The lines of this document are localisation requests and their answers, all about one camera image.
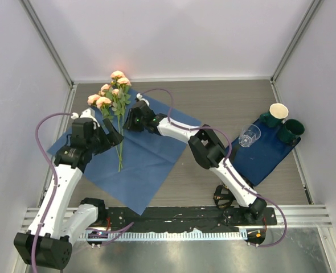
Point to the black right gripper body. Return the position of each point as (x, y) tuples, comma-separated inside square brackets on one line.
[(138, 124)]

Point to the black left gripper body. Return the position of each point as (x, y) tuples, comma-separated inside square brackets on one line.
[(100, 142)]

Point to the large blue wrapping paper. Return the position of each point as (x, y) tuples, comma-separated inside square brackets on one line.
[(147, 159)]

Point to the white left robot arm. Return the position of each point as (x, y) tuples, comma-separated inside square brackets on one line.
[(49, 240)]

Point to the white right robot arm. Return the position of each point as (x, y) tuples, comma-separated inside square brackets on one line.
[(208, 151)]

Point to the black printed ribbon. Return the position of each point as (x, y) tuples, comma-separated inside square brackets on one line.
[(223, 197)]

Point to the clear plastic cup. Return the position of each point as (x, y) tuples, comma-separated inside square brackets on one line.
[(248, 135)]

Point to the dark green mug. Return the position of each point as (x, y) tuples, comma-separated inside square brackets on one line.
[(290, 131), (269, 120)]

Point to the beige paper cup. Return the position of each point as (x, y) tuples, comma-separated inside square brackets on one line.
[(278, 111)]

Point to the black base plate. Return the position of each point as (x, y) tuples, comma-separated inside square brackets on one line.
[(185, 218)]

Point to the slotted cable duct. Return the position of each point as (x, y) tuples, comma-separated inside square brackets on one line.
[(194, 235)]

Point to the aluminium frame rail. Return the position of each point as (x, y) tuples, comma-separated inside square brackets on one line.
[(296, 216)]

